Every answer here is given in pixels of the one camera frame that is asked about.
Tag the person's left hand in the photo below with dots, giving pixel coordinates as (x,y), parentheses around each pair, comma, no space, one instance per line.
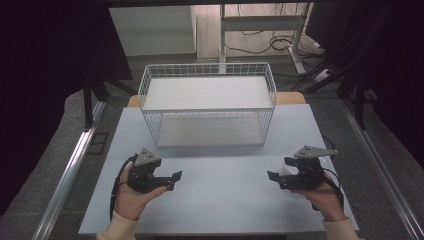
(131,201)

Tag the black square floor plate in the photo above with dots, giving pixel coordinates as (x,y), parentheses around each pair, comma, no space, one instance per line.
(97,143)

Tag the white desk frame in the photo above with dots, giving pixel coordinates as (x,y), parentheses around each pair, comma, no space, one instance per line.
(260,23)

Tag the white round container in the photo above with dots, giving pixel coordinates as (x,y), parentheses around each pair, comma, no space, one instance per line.
(290,168)

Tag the wooden table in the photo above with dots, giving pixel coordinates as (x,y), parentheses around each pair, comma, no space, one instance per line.
(290,98)

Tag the white power strip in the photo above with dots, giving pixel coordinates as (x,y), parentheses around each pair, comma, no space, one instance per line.
(321,75)

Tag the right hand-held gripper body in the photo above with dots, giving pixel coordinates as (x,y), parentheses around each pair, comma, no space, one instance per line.
(308,173)

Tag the pale blue table cover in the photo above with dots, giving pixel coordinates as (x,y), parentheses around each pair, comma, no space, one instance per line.
(216,186)

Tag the dark curtain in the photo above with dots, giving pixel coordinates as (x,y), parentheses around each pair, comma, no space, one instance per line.
(396,66)
(43,83)

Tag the grey cabinet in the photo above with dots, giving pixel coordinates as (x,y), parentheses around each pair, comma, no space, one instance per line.
(153,30)

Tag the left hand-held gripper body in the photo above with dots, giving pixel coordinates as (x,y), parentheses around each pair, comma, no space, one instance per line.
(143,170)

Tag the black stand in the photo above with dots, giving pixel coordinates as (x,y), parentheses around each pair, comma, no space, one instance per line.
(358,96)
(88,103)

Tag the metal floor rail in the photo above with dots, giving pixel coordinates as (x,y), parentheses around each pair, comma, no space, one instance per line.
(68,173)
(380,160)

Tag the person's right hand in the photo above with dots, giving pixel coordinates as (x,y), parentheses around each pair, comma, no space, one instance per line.
(325,201)

